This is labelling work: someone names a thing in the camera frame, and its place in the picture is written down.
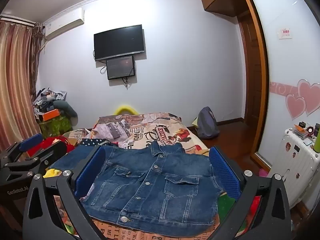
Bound yellow cloth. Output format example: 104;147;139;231
44;168;63;178

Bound striped pink curtain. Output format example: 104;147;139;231
0;14;43;153

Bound brown wooden headboard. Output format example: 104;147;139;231
236;0;273;173

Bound white suitcase with stickers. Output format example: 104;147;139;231
267;127;320;205

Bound grey orange box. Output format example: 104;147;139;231
292;124;309;139

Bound blue denim jacket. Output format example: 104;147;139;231
49;141;224;230

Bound pile of bags and clutter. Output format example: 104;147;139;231
32;87;68;120

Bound small black monitor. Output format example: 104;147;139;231
106;56;135;80

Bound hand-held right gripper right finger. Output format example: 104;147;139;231
209;145;293;240

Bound red cloth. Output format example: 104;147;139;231
26;135;75;158

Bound green patterned cloth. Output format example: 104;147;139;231
39;116;73;138

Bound green bottle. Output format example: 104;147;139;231
314;124;320;153

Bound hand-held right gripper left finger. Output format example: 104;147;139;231
22;145;107;240

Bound white heart-decorated wardrobe door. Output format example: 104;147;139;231
244;0;320;170

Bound black wall television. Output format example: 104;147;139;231
94;24;145;62

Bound yellow curved cushion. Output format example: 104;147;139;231
114;104;137;115

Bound navy white patterned cloth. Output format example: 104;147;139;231
80;137;118;147

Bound white red label sticker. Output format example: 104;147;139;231
277;27;293;40

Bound dark grey pillow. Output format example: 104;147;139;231
54;101;78;125

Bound white air conditioner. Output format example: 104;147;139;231
42;8;85;40

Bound printed bedsheet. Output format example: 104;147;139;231
50;112;220;240

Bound grey backpack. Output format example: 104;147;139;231
196;107;220;140

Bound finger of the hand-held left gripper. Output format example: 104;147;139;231
4;141;69;178
4;133;44;164

